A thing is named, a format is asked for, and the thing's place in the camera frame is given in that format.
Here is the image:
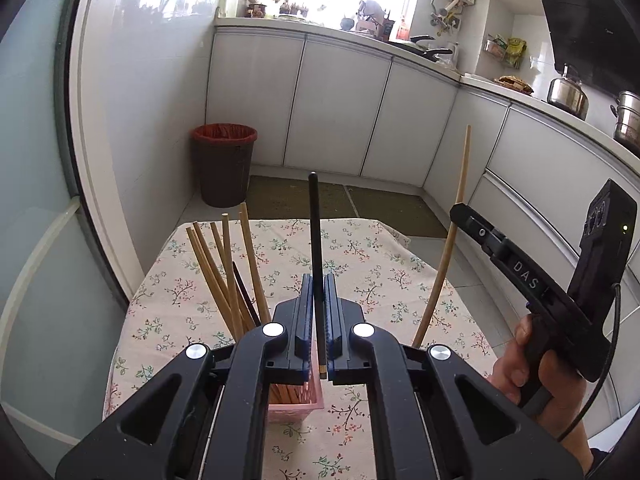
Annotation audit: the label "brown trash bin red bag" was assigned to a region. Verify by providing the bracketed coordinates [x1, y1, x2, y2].
[192, 123, 258, 209]

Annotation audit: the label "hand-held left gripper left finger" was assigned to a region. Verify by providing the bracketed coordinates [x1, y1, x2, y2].
[55, 273, 314, 480]

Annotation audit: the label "wall rack with packets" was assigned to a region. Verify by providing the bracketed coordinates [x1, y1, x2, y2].
[484, 35, 528, 68]

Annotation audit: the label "steel kettle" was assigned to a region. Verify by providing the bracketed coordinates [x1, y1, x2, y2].
[546, 64, 590, 121]

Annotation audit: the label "brown woven plate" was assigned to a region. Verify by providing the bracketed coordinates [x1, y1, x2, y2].
[495, 75, 535, 95]

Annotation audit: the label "black cable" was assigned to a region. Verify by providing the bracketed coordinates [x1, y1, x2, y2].
[557, 282, 622, 442]

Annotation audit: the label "person's right forearm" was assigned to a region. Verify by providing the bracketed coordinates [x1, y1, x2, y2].
[537, 385, 598, 480]

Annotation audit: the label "black range hood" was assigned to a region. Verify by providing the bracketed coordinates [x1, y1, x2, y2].
[530, 0, 640, 106]

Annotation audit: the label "small potted plant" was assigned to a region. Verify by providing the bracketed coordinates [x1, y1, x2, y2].
[272, 0, 313, 17]

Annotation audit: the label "black chopstick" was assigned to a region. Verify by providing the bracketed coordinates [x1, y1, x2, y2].
[232, 260, 263, 328]
[308, 171, 329, 380]

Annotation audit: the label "kitchen utensil rack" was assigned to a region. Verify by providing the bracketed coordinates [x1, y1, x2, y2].
[352, 0, 398, 42]

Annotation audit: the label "wooden chopstick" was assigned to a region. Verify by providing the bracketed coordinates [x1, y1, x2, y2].
[210, 222, 256, 331]
[186, 227, 241, 341]
[192, 221, 251, 333]
[239, 202, 273, 326]
[412, 124, 472, 350]
[222, 214, 240, 332]

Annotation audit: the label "dark floor mat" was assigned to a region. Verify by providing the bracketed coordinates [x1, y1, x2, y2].
[247, 176, 361, 218]
[345, 186, 448, 238]

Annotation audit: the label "black frying pan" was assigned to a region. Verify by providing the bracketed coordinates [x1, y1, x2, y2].
[410, 35, 453, 61]

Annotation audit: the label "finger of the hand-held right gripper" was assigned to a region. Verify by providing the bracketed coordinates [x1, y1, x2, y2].
[449, 202, 507, 262]

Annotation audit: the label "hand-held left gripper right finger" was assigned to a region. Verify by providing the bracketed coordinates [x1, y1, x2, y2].
[323, 273, 584, 480]

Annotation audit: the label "white kitchen countertop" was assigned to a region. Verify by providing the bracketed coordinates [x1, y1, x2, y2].
[214, 14, 640, 158]

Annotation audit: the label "person's right hand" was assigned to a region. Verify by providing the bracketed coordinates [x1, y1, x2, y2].
[491, 312, 577, 417]

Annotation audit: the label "steel cooking pot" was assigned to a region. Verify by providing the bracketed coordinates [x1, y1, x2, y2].
[610, 91, 640, 153]

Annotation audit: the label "floral tablecloth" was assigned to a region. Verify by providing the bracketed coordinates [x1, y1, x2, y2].
[102, 217, 501, 480]

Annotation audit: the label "white kitchen cabinets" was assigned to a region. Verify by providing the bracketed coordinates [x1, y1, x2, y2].
[206, 25, 640, 428]

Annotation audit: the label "pink lattice basket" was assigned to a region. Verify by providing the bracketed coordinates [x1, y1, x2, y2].
[267, 327, 325, 412]

